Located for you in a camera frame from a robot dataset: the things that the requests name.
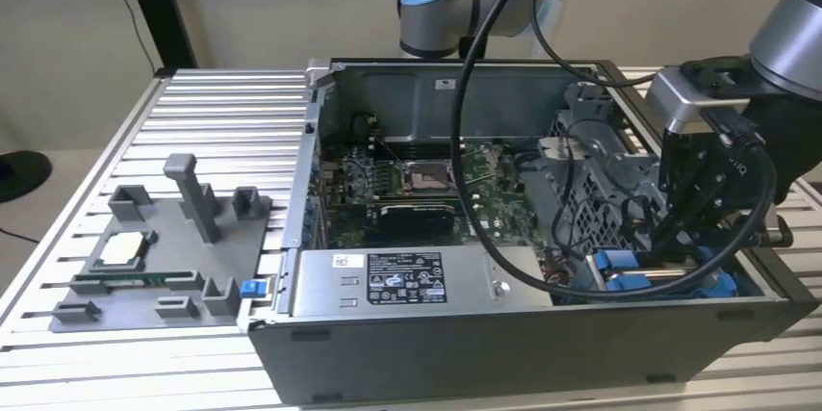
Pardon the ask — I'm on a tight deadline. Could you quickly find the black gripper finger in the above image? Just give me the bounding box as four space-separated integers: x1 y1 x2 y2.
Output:
677 188 754 252
652 133 713 259

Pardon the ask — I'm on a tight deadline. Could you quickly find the thin black disk wire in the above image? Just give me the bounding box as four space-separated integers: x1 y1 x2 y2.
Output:
553 116 664 258

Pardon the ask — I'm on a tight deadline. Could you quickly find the hard disk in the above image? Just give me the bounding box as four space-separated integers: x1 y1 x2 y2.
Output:
594 246 718 282

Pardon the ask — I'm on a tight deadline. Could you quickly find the blue disk carrier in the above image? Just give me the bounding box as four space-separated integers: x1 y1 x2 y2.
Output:
606 274 737 302

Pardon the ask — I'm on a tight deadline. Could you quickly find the grey perforated drive cage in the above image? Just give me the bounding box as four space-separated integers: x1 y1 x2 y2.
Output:
520 79 669 258

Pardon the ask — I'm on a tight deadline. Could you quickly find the green motherboard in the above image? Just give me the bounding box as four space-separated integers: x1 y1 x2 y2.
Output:
321 139 561 248

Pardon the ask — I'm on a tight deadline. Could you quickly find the locking lever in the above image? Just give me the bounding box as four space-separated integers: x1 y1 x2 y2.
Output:
462 163 502 187

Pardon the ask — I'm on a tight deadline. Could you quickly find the CPU socket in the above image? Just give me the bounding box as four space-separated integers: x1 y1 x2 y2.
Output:
398 159 465 191

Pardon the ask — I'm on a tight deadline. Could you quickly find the black graphics card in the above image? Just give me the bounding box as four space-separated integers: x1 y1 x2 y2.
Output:
369 202 460 246

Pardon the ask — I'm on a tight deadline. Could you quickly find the grey open PC case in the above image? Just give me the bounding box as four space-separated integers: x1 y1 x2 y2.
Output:
237 57 821 405

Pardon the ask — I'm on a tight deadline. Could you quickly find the silver power supply unit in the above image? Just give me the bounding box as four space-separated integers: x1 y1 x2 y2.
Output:
289 245 556 314

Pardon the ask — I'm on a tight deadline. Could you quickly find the grey parts rack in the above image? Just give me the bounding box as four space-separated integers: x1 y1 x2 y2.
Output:
49 153 275 335

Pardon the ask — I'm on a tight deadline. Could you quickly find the green RAM stick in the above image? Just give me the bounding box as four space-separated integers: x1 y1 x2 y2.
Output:
74 271 198 287

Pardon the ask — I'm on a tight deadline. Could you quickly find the silver CPU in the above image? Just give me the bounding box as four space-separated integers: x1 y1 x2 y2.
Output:
95 232 151 266

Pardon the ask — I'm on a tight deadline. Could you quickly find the black round stand base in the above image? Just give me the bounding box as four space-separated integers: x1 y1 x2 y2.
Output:
0 150 53 204

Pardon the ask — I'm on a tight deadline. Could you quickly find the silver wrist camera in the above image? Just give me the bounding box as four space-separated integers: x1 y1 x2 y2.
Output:
644 66 752 136

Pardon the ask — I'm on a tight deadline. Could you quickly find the silver cage bracket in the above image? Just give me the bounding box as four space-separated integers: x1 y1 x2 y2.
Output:
537 137 584 162

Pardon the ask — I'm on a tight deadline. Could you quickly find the short black arm cable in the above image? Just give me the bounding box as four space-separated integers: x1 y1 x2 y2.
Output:
530 0 661 90

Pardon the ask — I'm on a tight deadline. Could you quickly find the red black wire bundle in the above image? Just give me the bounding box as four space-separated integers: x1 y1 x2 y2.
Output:
541 246 584 295

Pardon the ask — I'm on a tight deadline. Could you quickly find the long black arm cable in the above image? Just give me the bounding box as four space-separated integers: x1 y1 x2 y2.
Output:
448 0 777 297

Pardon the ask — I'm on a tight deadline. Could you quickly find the black frame post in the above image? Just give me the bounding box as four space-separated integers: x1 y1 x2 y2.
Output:
119 0 198 70

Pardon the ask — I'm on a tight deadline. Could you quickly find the thin black wall cable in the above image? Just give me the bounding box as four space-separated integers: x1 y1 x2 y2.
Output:
102 0 162 76

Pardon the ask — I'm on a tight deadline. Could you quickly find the thin black floor cable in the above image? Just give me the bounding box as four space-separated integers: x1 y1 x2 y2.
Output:
0 226 42 244

